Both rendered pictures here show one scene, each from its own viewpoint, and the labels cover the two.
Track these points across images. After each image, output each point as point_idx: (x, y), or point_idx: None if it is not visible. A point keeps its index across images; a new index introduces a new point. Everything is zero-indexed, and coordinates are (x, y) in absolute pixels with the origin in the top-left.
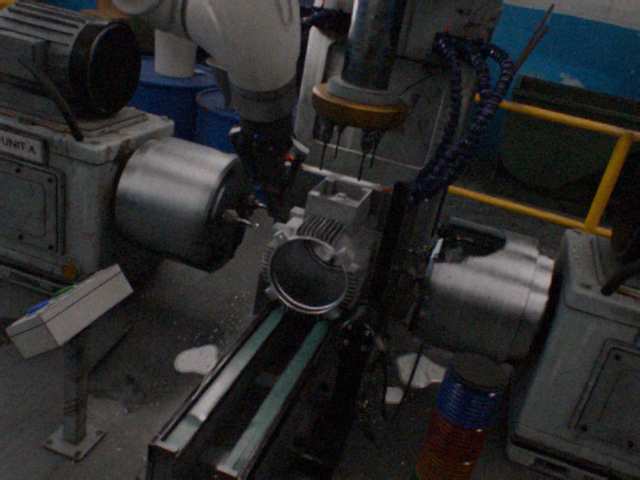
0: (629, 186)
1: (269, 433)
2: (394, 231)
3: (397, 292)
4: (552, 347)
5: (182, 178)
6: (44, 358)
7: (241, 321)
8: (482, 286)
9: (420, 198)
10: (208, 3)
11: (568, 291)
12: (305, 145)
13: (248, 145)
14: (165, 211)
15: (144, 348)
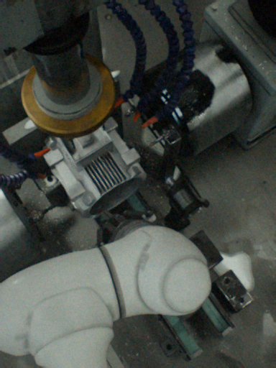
0: None
1: (211, 294)
2: (175, 155)
3: None
4: (264, 111)
5: (1, 246)
6: (34, 366)
7: (56, 218)
8: (221, 120)
9: (149, 103)
10: (154, 312)
11: (269, 88)
12: (150, 214)
13: (103, 240)
14: (11, 267)
15: None
